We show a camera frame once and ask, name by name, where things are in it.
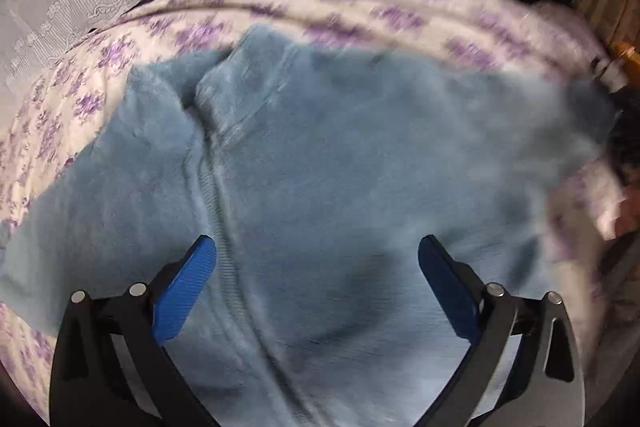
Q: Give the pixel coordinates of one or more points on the purple floral bedsheet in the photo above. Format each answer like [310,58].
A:
[375,7]

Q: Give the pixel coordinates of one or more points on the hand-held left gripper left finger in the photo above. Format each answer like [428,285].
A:
[187,282]

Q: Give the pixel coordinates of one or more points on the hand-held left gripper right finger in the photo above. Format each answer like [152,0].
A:
[445,282]

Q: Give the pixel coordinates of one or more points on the blue fleece garment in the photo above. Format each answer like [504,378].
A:
[325,147]

